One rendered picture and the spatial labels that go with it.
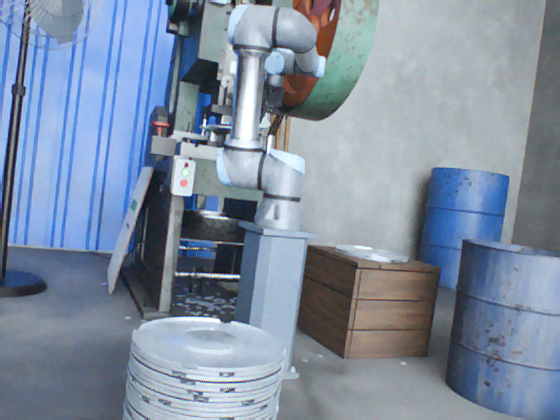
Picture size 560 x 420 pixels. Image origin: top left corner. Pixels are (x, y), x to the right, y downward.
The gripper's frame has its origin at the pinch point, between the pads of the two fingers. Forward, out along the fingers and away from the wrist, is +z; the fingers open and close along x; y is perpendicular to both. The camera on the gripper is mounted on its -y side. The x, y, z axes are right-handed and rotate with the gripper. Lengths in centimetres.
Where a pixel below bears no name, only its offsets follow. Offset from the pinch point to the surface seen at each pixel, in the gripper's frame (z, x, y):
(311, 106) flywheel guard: -10.4, 15.0, 30.3
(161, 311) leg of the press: 68, -35, -30
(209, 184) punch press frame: 23.9, -7.8, -14.9
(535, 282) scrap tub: -7, -108, 50
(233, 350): 2, -121, -43
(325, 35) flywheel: -40, 29, 33
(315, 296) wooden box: 47, -49, 25
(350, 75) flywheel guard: -29.8, 5.2, 37.9
